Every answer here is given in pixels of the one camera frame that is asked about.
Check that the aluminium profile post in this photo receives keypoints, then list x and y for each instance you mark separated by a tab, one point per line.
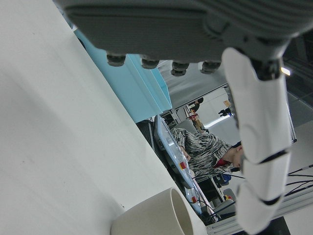
300	208

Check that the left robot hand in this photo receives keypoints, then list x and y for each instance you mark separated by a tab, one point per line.
171	29

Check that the teach pendant behind post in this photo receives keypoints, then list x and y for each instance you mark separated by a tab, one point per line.
193	203

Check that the light blue plastic bin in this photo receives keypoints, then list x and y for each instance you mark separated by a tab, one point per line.
137	93

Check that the teach pendant with lit screen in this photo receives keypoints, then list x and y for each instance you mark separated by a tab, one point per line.
168	142

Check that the cream cylindrical cup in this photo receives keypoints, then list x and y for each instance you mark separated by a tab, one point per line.
146	220

